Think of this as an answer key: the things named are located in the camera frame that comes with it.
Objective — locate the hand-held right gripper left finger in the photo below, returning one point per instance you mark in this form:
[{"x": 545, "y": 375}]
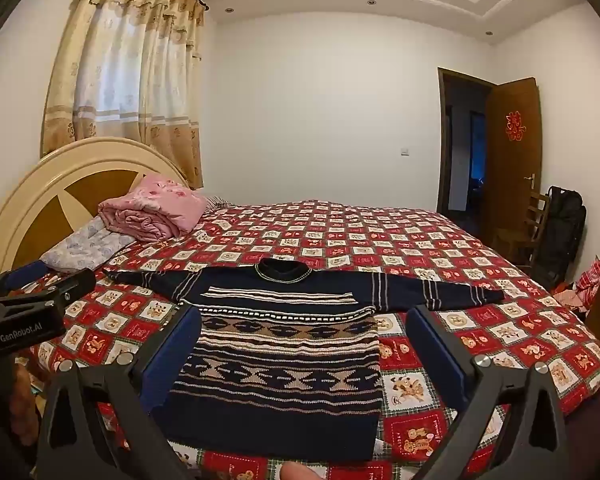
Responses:
[{"x": 172, "y": 355}]

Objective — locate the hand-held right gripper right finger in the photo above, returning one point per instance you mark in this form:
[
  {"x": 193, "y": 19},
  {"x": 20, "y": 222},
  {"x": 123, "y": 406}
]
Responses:
[{"x": 437, "y": 355}]

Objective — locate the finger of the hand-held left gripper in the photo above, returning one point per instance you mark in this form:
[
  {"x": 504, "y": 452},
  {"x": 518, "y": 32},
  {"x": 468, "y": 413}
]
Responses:
[
  {"x": 25, "y": 276},
  {"x": 72, "y": 285}
]

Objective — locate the navy patterned knit sweater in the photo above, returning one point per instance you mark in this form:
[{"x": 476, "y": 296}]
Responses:
[{"x": 280, "y": 360}]

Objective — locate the red plaid clothes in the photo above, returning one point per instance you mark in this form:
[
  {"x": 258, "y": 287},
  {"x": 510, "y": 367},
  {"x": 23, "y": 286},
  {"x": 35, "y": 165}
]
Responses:
[{"x": 590, "y": 280}]

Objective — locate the person's right hand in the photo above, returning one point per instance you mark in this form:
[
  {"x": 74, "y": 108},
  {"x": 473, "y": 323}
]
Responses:
[{"x": 295, "y": 472}]

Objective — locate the pale floral pillow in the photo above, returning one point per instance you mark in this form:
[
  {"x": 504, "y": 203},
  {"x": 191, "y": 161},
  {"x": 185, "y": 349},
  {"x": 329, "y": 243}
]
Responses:
[{"x": 80, "y": 247}]

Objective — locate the folded pink quilt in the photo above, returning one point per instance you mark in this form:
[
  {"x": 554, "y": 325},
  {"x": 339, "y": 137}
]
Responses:
[{"x": 150, "y": 205}]

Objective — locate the cream and brown bed headboard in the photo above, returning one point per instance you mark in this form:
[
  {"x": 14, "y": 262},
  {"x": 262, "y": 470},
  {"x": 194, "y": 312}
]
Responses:
[{"x": 80, "y": 160}]

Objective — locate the red checked printed blanket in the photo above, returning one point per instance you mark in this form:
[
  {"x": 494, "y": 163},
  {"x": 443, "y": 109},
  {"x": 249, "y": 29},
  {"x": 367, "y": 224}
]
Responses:
[{"x": 330, "y": 240}]

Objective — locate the grey striped pillow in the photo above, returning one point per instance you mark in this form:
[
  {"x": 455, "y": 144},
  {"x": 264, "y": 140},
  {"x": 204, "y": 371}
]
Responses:
[{"x": 217, "y": 203}]

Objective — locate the wooden chair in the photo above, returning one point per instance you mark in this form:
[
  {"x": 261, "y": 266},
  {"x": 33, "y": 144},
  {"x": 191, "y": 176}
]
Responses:
[{"x": 535, "y": 220}]

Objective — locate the black bag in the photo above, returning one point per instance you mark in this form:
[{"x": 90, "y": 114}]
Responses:
[{"x": 562, "y": 230}]

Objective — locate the brown wooden door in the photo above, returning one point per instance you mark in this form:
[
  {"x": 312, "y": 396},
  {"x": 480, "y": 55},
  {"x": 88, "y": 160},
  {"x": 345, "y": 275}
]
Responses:
[{"x": 510, "y": 185}]

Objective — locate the beige patterned curtain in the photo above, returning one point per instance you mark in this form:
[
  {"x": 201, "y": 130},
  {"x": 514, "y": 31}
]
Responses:
[{"x": 120, "y": 60}]

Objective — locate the red paper door decoration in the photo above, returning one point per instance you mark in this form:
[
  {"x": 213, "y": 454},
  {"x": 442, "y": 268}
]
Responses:
[{"x": 515, "y": 126}]

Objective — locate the dark wooden door frame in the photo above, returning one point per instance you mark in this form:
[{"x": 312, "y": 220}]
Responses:
[{"x": 442, "y": 135}]

